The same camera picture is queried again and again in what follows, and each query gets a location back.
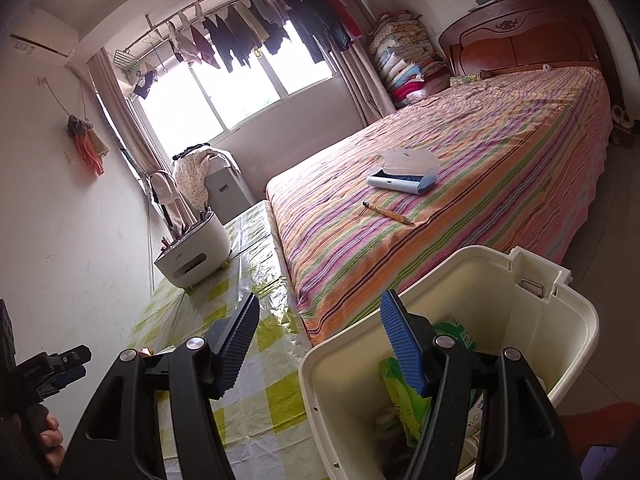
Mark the row of hanging clothes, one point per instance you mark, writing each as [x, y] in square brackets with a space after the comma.
[280, 25]

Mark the white desk organizer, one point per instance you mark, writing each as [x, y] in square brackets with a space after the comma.
[195, 255]

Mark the orange hanging cloths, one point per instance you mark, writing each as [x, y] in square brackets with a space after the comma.
[90, 145]

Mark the dark garment on hanger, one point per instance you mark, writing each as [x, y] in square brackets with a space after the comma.
[145, 85]

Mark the bunch of pens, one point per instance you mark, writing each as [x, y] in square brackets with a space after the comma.
[185, 225]

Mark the dotted white cloth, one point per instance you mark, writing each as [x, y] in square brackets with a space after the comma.
[192, 175]

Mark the window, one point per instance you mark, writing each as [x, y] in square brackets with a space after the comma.
[225, 100]

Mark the floral pillow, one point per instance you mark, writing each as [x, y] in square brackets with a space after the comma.
[467, 80]

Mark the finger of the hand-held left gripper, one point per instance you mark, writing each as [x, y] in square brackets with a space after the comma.
[70, 356]
[70, 377]

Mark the blue pencil case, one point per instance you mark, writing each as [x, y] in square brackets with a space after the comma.
[400, 182]

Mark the cream plastic bin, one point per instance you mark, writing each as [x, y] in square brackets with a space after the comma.
[500, 300]

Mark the green plastic bag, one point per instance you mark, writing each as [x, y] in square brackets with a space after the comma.
[400, 400]

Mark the beige curtain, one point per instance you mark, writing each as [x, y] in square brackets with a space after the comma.
[125, 110]
[360, 85]

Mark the pair of white slippers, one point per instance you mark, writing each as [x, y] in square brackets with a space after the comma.
[623, 116]

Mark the stack of folded quilts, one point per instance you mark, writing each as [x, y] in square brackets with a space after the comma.
[405, 60]

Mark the beige garment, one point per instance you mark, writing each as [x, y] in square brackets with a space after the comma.
[167, 200]

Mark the person's left hand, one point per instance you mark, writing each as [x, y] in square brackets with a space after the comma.
[50, 440]

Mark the wooden headboard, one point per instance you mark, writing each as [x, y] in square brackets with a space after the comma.
[525, 35]

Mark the bed with striped cover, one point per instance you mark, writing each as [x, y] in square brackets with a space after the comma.
[475, 160]

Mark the white air conditioner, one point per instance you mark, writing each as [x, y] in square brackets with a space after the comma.
[45, 30]

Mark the red plastic stool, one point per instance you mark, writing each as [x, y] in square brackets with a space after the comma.
[600, 425]

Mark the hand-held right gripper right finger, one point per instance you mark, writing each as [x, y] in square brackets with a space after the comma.
[405, 345]

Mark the white appliance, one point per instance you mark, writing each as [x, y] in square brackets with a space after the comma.
[227, 190]

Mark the yellow pencil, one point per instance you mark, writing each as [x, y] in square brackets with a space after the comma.
[387, 212]

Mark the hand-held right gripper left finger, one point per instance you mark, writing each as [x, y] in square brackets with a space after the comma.
[235, 340]

